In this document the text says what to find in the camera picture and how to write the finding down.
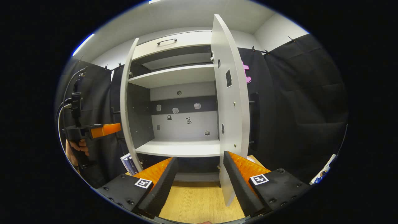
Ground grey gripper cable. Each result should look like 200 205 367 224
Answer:
57 67 87 156

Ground long ceiling light strip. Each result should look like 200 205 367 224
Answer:
72 33 95 56

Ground white cabinet drawer front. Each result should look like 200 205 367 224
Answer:
132 30 213 61

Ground white double-door shoe cabinet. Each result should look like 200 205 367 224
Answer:
126 30 223 183

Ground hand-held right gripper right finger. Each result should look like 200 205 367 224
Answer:
223 151 313 218

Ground row of black cloth clips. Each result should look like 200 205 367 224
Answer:
104 37 296 69

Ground white cabinet shelf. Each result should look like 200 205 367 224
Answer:
128 64 216 89
135 138 221 157
141 52 213 71

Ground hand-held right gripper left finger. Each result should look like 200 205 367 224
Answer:
93 156 179 219

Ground blue white box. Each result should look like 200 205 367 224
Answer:
120 153 139 176

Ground white cabinet door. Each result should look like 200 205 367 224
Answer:
211 14 251 207
120 38 143 171

